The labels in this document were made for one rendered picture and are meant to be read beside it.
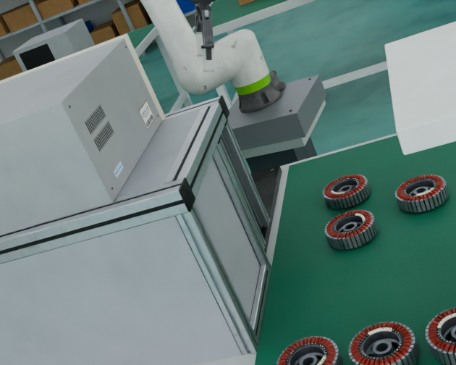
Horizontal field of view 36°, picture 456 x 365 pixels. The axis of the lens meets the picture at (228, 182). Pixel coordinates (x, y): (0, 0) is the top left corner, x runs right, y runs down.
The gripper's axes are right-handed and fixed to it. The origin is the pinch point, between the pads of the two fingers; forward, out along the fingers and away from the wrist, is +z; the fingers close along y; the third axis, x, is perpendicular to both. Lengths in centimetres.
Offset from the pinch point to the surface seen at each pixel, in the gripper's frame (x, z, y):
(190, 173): 13, -5, -77
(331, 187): -24, 20, -43
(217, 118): 4, -4, -51
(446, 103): -16, -30, -112
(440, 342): -22, 13, -108
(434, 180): -43, 12, -59
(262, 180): -12.0, 29.2, -20.0
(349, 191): -27, 19, -49
